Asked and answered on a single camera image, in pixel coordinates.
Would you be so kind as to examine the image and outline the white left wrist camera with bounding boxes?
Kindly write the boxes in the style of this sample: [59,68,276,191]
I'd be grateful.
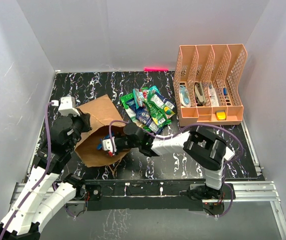
[52,96,80,117]

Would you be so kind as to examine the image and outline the blue white tape dispenser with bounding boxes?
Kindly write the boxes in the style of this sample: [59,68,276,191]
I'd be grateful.
[179,84,191,108]

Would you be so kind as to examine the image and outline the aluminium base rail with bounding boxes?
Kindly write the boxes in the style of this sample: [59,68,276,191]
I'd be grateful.
[0,180,286,240]

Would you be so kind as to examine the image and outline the yellow small object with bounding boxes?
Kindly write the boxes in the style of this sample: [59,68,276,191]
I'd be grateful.
[215,111,226,121]

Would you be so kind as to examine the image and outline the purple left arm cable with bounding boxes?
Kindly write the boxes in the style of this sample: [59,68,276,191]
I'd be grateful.
[0,101,86,240]

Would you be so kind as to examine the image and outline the small blue snack packet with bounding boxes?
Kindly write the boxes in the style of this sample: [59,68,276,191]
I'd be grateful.
[97,135,115,151]

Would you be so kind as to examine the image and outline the grey stapler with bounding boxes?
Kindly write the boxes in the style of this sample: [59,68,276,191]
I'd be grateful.
[194,82,206,105]

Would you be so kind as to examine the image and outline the blue small connector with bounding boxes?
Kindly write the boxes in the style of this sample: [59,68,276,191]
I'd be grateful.
[223,87,228,96]

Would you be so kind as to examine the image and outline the pink tape strip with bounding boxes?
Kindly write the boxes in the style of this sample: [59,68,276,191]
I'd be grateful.
[144,66,169,72]

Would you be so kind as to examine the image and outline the orange plastic desk organizer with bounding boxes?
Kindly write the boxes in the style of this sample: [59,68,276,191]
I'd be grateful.
[173,44,247,127]

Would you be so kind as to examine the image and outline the dark blue snack bag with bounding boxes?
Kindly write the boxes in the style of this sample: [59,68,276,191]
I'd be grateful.
[127,100,145,119]

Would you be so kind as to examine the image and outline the white small packet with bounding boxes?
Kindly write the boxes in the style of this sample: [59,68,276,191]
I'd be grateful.
[208,84,219,107]

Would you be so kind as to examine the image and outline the blue white snack bag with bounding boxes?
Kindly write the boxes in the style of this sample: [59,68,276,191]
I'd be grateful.
[136,99,175,134]

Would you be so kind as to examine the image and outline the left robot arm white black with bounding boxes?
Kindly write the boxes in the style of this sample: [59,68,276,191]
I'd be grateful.
[0,109,92,240]

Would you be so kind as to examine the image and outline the green white snack bag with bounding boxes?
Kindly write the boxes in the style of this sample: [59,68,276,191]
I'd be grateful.
[147,90,176,128]

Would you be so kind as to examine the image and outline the brown paper bag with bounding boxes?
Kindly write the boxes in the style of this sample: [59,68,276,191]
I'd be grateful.
[75,94,129,168]

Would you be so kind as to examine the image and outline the green Chuba cassava chips bag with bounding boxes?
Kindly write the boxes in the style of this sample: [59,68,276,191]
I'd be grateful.
[120,91,159,134]

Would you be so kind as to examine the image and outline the teal red candy bag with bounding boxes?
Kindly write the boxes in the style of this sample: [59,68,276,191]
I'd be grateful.
[133,85,160,109]

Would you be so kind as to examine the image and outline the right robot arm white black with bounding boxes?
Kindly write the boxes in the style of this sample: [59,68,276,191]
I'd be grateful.
[110,123,235,202]

